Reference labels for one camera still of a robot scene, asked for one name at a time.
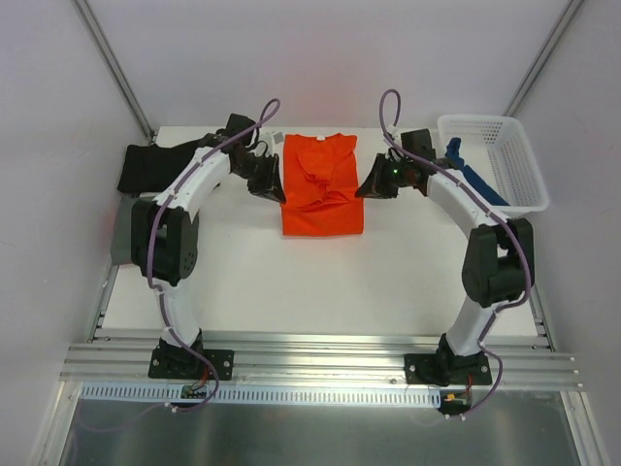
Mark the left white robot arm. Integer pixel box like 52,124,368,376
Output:
130,114,286,377

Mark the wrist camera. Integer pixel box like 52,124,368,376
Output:
382,125,404,159
259,131,285,154

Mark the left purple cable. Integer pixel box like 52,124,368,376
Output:
77,98,282,432

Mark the white plastic basket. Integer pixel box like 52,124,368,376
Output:
438,114,549,217

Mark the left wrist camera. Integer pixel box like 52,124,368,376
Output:
259,131,285,154

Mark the white slotted cable duct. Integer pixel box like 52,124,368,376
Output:
81,383,441,409

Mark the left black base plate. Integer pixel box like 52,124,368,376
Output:
147,345,235,381

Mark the orange t shirt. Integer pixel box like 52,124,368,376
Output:
281,133,364,238

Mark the black folded t shirt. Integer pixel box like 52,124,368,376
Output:
117,140,199,195

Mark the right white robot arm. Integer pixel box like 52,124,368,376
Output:
356,126,534,383

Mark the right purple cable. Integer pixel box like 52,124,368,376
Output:
379,88,533,422

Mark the grey folded t shirt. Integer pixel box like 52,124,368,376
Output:
110,197,137,266

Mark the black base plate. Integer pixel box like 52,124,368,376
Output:
147,345,235,381
404,352,492,387

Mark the blue t shirt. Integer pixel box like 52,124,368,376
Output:
445,137,508,206

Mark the purple cable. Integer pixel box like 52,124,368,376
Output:
77,98,282,432
379,88,533,422

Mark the aluminium mounting rail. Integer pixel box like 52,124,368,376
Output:
59,261,583,389

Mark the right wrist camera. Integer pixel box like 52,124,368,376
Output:
382,125,404,159

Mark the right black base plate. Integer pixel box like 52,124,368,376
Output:
404,352,492,387

